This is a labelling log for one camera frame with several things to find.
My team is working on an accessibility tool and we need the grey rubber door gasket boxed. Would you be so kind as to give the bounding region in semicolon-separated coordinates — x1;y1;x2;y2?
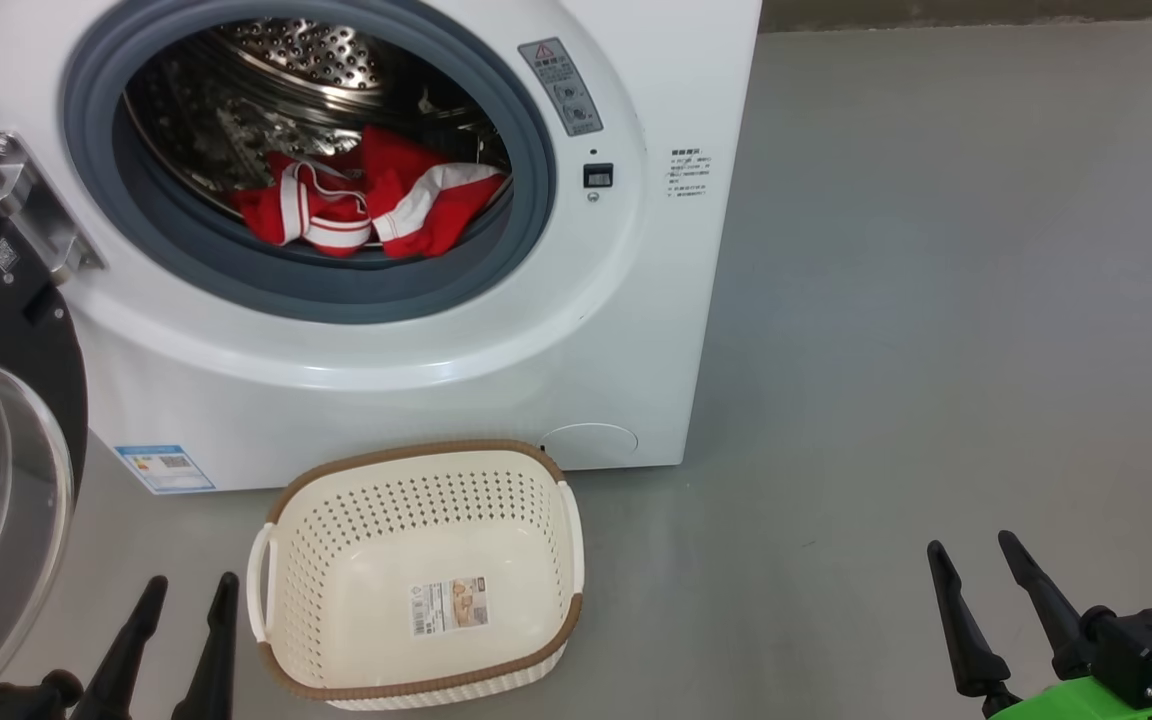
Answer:
61;0;557;326

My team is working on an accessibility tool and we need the blue energy label sticker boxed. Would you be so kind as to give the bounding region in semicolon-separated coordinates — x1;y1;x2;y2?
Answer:
114;445;217;495

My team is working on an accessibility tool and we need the grey warning label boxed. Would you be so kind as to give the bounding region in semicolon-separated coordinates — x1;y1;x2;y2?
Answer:
519;37;604;138

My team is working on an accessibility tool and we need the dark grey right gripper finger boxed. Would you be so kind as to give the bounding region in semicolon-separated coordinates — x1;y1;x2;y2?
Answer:
927;540;1022;716
997;530;1102;681

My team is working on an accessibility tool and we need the red and white garment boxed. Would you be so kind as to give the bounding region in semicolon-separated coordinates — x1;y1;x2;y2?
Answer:
229;124;509;261

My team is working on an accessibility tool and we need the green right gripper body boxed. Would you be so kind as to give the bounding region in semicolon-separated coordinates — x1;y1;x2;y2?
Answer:
986;676;1152;720

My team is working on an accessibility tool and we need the stainless steel washing machine drum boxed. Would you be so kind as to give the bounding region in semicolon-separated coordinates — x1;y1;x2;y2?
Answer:
124;18;514;251

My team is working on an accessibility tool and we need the small printed text sticker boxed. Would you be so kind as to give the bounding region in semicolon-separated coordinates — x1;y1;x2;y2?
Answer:
666;148;711;201

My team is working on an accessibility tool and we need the round white filter cover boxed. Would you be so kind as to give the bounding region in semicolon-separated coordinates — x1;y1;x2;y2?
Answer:
541;423;639;471

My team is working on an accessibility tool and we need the white washing machine body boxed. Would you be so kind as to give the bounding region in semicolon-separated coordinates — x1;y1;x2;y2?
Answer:
0;0;764;496

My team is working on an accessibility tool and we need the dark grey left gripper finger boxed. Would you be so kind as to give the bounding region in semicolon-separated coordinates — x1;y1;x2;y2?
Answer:
171;571;240;720
71;575;169;720

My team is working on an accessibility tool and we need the cream perforated laundry basket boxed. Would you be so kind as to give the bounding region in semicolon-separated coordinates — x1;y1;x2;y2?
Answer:
246;439;586;711

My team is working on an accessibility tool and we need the metal door hinge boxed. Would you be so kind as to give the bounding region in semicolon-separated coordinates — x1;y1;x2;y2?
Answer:
0;131;105;286

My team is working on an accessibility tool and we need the printed product label sticker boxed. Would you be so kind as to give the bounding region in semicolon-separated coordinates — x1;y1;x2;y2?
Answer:
410;576;490;639

